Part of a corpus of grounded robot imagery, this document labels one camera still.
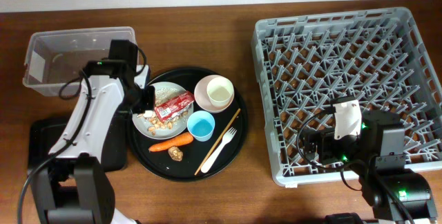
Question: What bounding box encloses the pink bowl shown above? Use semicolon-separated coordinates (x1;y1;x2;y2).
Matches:
194;75;235;113

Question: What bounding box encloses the black rectangular bin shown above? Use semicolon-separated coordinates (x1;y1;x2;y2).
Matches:
28;115;128;174

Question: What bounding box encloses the grey plate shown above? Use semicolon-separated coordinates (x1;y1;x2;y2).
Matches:
132;82;195;140

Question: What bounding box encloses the black round tray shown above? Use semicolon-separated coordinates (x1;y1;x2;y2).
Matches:
126;66;249;183

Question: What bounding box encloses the orange carrot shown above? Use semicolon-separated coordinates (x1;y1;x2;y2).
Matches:
148;132;194;152

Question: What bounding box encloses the red snack wrapper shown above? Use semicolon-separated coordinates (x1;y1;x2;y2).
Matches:
155;91;195;122

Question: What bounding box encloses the grey dishwasher rack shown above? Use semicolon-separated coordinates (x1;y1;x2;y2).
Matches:
251;7;441;188

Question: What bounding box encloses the white plastic fork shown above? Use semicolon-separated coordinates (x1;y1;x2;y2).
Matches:
200;127;237;173

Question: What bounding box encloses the brown walnut shell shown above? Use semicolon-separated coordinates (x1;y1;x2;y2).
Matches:
168;147;184;162

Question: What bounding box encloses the peanut shells pile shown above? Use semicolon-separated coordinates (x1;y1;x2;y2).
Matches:
136;111;189;135

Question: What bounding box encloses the white tissue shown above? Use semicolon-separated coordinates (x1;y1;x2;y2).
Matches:
143;110;155;118

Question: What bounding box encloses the clear plastic bin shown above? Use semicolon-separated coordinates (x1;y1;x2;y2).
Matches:
22;26;136;97

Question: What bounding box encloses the cream cup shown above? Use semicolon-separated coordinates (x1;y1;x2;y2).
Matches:
206;77;234;108

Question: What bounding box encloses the wooden chopstick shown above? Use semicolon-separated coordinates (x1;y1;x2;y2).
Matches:
194;109;241;176

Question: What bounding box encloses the blue cup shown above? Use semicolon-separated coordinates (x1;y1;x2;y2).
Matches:
187;111;215;142

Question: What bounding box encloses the white rice pile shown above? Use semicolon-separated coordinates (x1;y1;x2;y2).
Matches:
155;88;183;106

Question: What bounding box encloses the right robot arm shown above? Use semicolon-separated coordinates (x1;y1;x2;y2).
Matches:
296;106;438;223

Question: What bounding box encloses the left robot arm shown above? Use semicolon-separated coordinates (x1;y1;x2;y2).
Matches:
24;59;155;223

